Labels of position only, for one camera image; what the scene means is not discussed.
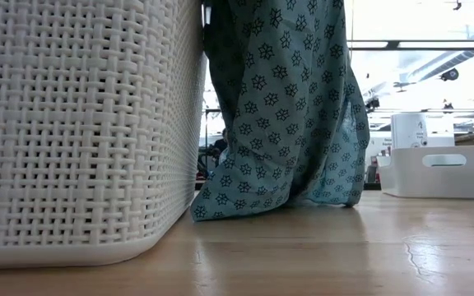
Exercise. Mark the white woven plastic basket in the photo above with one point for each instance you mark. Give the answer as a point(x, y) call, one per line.
point(76, 123)

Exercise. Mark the teal star-patterned gown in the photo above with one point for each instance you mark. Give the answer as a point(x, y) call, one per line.
point(286, 103)

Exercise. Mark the small white plastic bin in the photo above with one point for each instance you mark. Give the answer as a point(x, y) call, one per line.
point(405, 177)

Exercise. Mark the black ceiling light rail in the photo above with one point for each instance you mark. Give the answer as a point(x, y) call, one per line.
point(393, 44)

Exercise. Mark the black aluminium table frame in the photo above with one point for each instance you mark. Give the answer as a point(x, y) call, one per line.
point(372, 186)

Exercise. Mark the white room pillar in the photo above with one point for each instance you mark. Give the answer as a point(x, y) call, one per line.
point(407, 131)

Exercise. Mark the person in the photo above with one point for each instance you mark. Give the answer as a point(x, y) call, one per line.
point(221, 146)

